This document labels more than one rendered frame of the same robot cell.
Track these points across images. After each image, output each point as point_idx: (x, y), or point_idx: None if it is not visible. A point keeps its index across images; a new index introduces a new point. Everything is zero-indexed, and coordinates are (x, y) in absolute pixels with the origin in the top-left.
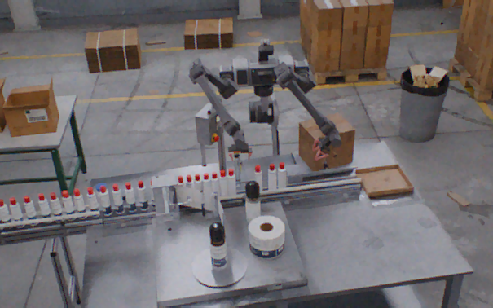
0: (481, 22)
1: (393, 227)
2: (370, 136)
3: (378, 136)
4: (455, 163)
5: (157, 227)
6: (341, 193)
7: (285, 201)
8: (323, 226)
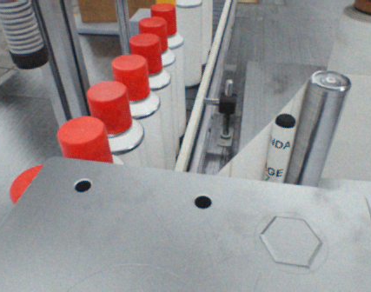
0: None
1: (343, 3)
2: (2, 72)
3: (9, 68)
4: None
5: None
6: (235, 16)
7: (228, 68)
8: (332, 47)
